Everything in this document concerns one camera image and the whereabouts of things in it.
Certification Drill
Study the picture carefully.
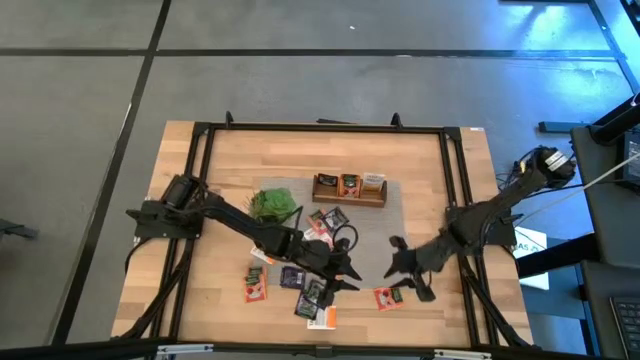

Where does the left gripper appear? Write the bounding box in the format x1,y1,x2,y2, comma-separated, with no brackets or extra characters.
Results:
294,237,364,310

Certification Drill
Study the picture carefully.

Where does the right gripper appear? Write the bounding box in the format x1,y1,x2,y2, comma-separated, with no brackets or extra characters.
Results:
383,232,469,303

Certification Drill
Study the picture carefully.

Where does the white and orange tea packet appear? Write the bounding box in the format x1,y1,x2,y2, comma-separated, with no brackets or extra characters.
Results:
302,227,335,250
249,244,276,266
361,171,387,194
306,305,338,332

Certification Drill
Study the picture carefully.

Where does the grey woven placemat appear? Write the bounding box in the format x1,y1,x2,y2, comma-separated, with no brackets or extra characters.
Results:
257,176,412,292

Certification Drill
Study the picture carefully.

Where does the wooden three-compartment box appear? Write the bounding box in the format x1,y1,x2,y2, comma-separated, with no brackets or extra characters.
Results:
311,173,389,209

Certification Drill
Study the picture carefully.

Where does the green plant in patterned pot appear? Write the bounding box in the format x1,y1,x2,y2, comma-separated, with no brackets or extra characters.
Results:
244,187,300,226

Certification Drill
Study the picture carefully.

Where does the white printed sign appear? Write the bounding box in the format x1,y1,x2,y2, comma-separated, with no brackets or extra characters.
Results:
512,225,551,292

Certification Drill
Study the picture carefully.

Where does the black slanted beam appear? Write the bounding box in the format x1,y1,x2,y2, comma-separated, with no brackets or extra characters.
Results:
516,232,601,280

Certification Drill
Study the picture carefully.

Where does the dark grey desk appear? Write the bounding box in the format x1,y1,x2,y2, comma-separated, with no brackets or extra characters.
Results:
569,124,640,360

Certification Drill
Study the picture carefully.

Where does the blue-grey desk foot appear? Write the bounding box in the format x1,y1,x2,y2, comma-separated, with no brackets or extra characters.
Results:
538,119,592,134

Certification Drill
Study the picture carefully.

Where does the black keyboard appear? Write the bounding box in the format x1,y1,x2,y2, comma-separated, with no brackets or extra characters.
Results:
608,295,640,360

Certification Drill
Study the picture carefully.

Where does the black monitor on desk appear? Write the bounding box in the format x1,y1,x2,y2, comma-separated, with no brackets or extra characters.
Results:
622,130,640,192

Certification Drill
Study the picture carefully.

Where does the black overhead beam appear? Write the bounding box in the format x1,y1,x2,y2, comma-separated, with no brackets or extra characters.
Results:
0,337,640,360

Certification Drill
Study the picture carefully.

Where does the grey chair base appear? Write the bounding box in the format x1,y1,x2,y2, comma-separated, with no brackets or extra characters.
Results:
0,217,40,242

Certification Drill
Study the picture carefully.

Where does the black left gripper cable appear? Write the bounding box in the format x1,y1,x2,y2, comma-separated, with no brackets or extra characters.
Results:
331,223,361,252

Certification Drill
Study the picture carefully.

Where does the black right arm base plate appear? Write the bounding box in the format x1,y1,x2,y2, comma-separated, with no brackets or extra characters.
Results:
446,204,519,247

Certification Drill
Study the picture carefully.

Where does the silver frame bracket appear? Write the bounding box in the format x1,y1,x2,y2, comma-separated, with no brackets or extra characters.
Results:
155,342,215,357
432,348,494,360

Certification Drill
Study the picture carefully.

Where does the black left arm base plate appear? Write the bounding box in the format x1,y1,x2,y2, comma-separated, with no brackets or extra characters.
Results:
124,198,207,240

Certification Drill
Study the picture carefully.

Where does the white taut cord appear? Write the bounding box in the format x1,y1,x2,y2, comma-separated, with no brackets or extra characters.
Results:
579,152,640,194

